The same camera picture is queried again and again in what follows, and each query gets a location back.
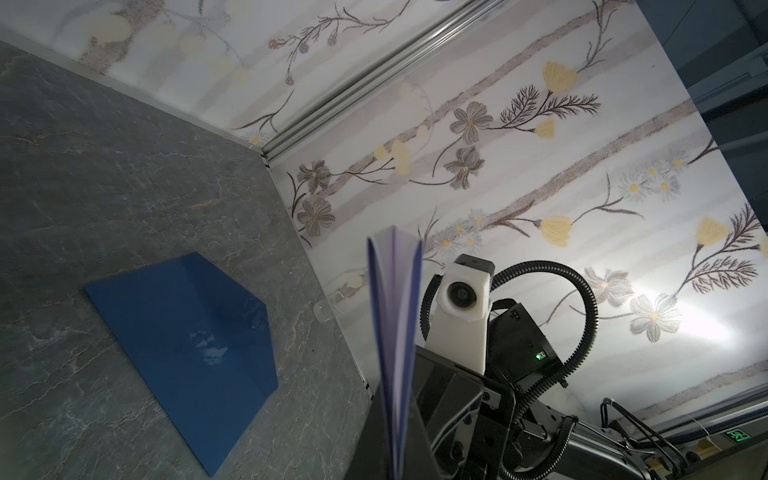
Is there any dark blue envelope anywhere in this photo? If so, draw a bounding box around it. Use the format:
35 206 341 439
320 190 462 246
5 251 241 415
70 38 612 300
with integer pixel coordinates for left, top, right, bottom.
84 252 278 476

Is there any white letter paper blue border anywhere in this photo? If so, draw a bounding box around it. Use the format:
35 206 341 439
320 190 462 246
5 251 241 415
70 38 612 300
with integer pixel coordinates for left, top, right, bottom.
367 226 423 479

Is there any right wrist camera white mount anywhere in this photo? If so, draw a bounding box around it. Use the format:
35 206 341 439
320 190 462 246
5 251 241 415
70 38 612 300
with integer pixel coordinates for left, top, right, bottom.
425 254 495 375

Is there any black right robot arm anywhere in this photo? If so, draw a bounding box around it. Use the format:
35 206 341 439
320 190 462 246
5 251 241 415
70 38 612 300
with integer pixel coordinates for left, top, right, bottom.
414 299 658 479

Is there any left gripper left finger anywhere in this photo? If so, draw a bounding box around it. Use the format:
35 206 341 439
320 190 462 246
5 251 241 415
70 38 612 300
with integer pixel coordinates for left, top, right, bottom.
344 385 395 480

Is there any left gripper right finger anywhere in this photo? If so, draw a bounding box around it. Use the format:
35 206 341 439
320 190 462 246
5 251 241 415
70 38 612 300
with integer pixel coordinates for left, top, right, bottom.
400 394 448 480

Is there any clear glass cup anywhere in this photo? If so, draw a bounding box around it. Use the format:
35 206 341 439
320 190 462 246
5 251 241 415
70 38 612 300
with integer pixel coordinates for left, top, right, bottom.
313 292 346 324

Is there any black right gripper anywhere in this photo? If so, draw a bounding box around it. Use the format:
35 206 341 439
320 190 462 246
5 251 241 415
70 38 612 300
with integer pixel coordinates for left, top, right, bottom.
413 299 564 479

